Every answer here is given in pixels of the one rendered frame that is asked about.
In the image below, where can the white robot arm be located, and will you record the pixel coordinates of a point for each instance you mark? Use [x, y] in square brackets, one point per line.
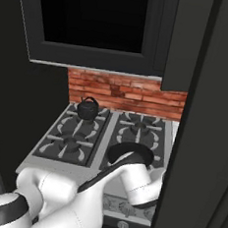
[61, 206]

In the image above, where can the black frying pan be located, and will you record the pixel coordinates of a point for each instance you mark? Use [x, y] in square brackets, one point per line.
[128, 151]

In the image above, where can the grey stove with black grates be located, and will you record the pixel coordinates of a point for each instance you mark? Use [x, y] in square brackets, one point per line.
[72, 138]

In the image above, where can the dark cabinet door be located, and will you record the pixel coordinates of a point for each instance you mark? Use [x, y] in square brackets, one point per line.
[202, 144]

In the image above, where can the dark tall cabinet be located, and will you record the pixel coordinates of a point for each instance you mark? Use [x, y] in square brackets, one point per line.
[21, 110]

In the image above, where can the grey stove knob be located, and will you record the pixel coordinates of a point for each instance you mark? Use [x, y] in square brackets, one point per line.
[148, 213]
[127, 209]

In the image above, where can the black kettle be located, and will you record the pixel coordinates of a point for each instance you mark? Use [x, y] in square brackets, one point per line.
[87, 110]

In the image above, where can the black microwave oven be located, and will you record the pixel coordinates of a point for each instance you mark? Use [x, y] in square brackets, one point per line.
[92, 56]

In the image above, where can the dark wall cabinet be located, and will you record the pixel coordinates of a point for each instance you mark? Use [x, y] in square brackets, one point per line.
[183, 43]

